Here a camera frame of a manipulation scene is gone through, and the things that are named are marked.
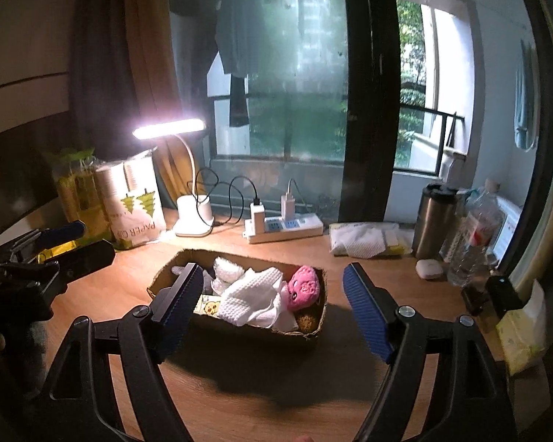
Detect white paper cup bag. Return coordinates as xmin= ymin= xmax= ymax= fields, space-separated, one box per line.
xmin=94 ymin=150 xmax=167 ymax=249

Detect dark hanging clothes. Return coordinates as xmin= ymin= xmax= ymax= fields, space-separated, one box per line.
xmin=168 ymin=0 xmax=269 ymax=127

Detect white charger with black cable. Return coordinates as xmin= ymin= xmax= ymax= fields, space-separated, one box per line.
xmin=185 ymin=166 xmax=267 ymax=236

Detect folded white napkins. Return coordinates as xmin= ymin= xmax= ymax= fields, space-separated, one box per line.
xmin=330 ymin=222 xmax=414 ymax=259

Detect brown curtain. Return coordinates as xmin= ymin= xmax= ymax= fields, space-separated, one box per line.
xmin=68 ymin=0 xmax=209 ymax=210

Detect stainless steel tumbler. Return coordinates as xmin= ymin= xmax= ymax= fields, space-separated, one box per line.
xmin=411 ymin=184 xmax=458 ymax=259

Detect brown plush bear toy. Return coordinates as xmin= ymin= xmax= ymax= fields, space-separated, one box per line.
xmin=296 ymin=313 xmax=320 ymax=334

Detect small yellow packet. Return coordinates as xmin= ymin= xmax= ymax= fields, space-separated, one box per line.
xmin=36 ymin=241 xmax=77 ymax=263

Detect clear water bottle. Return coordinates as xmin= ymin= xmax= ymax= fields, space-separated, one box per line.
xmin=448 ymin=179 xmax=502 ymax=287

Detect green yellow snack bag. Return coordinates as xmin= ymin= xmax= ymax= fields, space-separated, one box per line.
xmin=44 ymin=148 xmax=112 ymax=243

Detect open cardboard box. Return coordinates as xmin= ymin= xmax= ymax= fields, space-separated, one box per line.
xmin=145 ymin=247 xmax=330 ymax=343

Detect pink plush monster toy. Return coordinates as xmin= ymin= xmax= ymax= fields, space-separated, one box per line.
xmin=286 ymin=266 xmax=320 ymax=312

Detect cartoon tissue pack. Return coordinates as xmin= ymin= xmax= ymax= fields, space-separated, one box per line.
xmin=194 ymin=294 xmax=220 ymax=318

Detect white desk lamp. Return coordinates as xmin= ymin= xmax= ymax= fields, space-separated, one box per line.
xmin=132 ymin=118 xmax=213 ymax=238

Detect yellow wet wipes pack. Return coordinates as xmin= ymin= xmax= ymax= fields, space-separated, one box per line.
xmin=497 ymin=280 xmax=546 ymax=376

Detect white earbuds case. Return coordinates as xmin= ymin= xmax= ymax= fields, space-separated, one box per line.
xmin=415 ymin=259 xmax=445 ymax=280

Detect white paper towel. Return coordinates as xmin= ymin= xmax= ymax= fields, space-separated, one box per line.
xmin=218 ymin=267 xmax=299 ymax=332

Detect white power strip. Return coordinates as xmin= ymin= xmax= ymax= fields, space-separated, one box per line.
xmin=243 ymin=214 xmax=324 ymax=245

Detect white bubble wrap ball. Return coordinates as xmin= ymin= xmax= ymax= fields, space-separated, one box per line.
xmin=212 ymin=256 xmax=244 ymax=295

